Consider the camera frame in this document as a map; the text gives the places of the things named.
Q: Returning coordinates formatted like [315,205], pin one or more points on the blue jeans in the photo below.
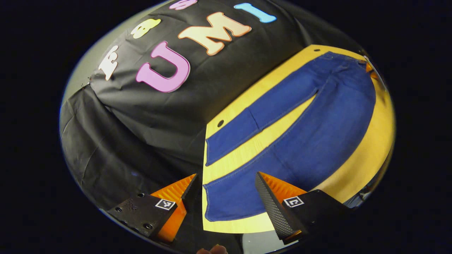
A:
[317,141]

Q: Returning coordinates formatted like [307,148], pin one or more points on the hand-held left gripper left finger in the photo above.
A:
[190,190]

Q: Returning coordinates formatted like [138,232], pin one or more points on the black backdrop cloth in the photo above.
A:
[141,123]

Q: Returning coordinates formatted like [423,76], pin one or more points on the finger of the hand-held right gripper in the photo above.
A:
[370,70]

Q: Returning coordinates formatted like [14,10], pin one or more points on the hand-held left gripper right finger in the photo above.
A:
[275,211]

